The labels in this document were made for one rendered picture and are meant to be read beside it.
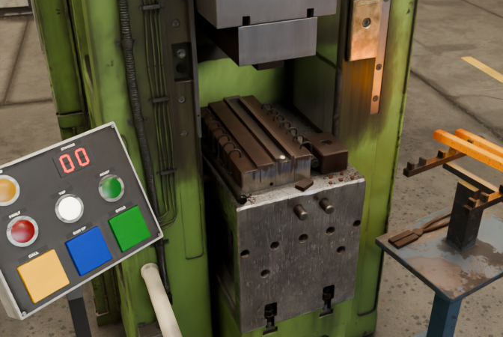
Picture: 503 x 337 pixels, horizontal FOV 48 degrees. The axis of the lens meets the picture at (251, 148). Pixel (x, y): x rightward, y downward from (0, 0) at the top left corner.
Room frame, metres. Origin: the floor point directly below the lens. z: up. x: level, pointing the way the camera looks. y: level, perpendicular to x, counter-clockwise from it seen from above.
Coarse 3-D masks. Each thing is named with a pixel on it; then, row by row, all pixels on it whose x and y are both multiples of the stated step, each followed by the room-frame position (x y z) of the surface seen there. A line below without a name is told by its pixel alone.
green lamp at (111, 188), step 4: (108, 180) 1.00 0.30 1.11; (112, 180) 1.00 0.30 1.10; (116, 180) 1.01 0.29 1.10; (104, 184) 0.99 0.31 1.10; (108, 184) 0.99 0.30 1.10; (112, 184) 1.00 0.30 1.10; (116, 184) 1.00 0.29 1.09; (120, 184) 1.01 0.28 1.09; (104, 188) 0.99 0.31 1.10; (108, 188) 0.99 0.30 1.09; (112, 188) 0.99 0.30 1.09; (116, 188) 1.00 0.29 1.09; (120, 188) 1.00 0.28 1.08; (104, 192) 0.98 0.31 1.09; (108, 192) 0.98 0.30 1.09; (112, 192) 0.99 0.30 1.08; (116, 192) 0.99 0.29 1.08; (120, 192) 1.00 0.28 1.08; (108, 196) 0.98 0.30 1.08; (112, 196) 0.98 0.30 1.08; (116, 196) 0.99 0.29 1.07
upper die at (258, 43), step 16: (208, 32) 1.44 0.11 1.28; (224, 32) 1.32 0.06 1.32; (240, 32) 1.23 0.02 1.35; (256, 32) 1.24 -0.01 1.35; (272, 32) 1.26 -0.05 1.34; (288, 32) 1.27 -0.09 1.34; (304, 32) 1.28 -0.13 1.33; (224, 48) 1.32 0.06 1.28; (240, 48) 1.23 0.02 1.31; (256, 48) 1.24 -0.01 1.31; (272, 48) 1.26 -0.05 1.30; (288, 48) 1.27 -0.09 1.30; (304, 48) 1.29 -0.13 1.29; (240, 64) 1.23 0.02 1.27
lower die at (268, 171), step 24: (216, 120) 1.53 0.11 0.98; (240, 120) 1.50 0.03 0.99; (264, 120) 1.50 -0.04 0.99; (216, 144) 1.41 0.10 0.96; (240, 144) 1.36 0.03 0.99; (264, 144) 1.34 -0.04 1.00; (288, 144) 1.35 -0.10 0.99; (240, 168) 1.25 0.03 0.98; (264, 168) 1.25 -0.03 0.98; (288, 168) 1.27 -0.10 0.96
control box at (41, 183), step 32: (96, 128) 1.06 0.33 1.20; (32, 160) 0.94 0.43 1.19; (64, 160) 0.98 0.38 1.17; (96, 160) 1.02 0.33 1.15; (128, 160) 1.05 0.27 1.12; (32, 192) 0.91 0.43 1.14; (64, 192) 0.94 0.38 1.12; (96, 192) 0.97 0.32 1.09; (128, 192) 1.01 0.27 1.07; (0, 224) 0.84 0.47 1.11; (64, 224) 0.90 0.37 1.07; (96, 224) 0.93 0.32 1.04; (0, 256) 0.80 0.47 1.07; (32, 256) 0.83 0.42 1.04; (64, 256) 0.86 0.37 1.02; (128, 256) 0.93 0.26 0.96; (0, 288) 0.79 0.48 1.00; (64, 288) 0.82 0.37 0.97
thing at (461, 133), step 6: (456, 132) 1.50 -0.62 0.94; (462, 132) 1.49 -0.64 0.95; (468, 132) 1.49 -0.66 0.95; (462, 138) 1.48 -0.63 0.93; (468, 138) 1.46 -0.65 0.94; (474, 138) 1.46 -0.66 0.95; (480, 138) 1.46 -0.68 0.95; (474, 144) 1.44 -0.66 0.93; (480, 144) 1.43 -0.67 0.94; (486, 144) 1.42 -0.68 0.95; (492, 144) 1.42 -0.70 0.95; (486, 150) 1.41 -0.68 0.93; (492, 150) 1.39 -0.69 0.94; (498, 150) 1.38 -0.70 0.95
